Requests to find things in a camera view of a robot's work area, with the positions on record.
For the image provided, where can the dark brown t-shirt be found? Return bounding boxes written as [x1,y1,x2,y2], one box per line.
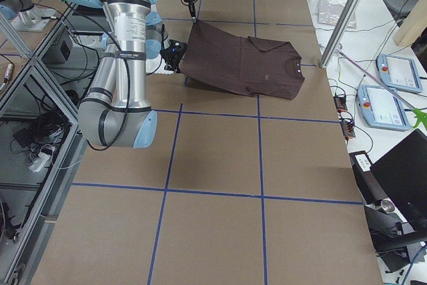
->
[180,20,305,99]

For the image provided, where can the clear plastic bag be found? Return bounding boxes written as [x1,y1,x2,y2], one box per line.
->
[318,0,345,26]

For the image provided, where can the near blue teach pendant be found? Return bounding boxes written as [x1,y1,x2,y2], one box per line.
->
[357,85,411,131]

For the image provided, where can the blue teach pendant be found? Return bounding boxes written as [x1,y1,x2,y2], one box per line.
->
[357,85,411,131]
[376,54,423,93]

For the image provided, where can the far blue teach pendant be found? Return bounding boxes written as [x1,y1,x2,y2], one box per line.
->
[376,54,423,93]

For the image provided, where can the metal reacher grabber tool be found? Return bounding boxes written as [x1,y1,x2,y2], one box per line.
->
[336,49,427,129]

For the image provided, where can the black monitor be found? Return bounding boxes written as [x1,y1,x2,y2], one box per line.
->
[370,129,426,230]

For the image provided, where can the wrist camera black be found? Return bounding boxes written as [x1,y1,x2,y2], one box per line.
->
[160,39,187,73]

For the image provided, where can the aluminium frame post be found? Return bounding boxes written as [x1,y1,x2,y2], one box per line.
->
[320,0,360,68]

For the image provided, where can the black cable bundle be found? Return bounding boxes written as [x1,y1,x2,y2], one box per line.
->
[9,111,71,166]

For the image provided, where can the aluminium frame rack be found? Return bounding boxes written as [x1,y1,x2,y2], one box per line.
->
[1,18,87,284]

